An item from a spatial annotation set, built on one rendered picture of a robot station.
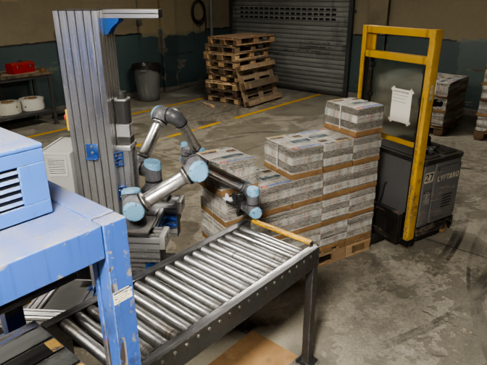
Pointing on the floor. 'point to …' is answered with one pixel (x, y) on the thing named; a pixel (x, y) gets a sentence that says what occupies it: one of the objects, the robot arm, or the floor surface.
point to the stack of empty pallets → (226, 72)
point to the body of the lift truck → (447, 202)
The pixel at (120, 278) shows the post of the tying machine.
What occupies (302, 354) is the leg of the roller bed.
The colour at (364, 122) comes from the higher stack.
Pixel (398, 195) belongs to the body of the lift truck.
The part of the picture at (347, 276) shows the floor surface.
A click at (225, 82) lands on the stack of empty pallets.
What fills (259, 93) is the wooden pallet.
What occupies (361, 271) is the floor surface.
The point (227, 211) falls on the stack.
